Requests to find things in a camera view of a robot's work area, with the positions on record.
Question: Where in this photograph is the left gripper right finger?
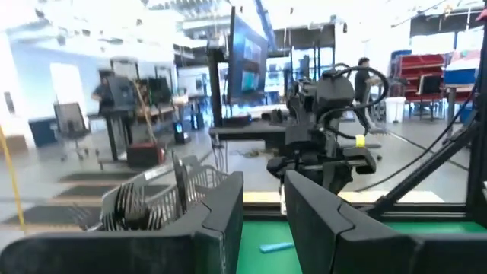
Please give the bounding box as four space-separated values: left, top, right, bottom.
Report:
284 170 487 274

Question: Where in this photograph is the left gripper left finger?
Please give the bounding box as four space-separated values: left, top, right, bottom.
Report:
0 170 245 274

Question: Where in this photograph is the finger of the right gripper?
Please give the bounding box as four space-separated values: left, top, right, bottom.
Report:
323 173 353 196

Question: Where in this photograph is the black desk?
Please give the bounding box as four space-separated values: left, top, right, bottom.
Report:
208 119 287 149

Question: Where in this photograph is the person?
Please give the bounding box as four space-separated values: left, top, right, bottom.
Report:
352 56 374 104
90 75 115 115

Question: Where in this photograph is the white waste bin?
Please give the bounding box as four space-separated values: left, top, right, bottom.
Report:
384 96 408 124

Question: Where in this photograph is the large black monitor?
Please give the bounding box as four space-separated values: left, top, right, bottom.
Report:
227 5 269 106

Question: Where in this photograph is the green table mat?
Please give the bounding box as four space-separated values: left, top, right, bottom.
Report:
235 219 487 274

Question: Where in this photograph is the black shelving rack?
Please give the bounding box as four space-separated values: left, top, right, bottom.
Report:
272 24 336 94

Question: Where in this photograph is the red and black toolbox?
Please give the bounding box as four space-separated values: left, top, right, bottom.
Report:
126 141 167 169

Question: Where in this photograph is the red storage bin rack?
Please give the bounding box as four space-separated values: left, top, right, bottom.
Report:
393 53 447 103

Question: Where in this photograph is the wooden broom stick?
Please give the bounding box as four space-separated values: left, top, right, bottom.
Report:
133 80 158 145

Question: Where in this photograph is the gray office chair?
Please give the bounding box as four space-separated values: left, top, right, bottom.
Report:
52 101 91 161

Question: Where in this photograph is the blue storage box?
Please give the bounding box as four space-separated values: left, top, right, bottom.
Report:
443 56 481 87

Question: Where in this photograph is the black aluminium table frame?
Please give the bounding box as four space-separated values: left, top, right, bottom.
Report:
243 22 487 229

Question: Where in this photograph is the black monitor post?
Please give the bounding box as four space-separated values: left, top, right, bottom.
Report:
206 47 229 129

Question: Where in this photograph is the gray wire silverware basket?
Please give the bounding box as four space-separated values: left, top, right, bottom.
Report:
99 151 229 234

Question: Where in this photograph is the yellow extension cord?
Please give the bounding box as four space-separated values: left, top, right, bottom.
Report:
0 125 27 234

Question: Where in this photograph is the black pedestal workstation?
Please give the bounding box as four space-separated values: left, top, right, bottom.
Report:
99 74 138 163

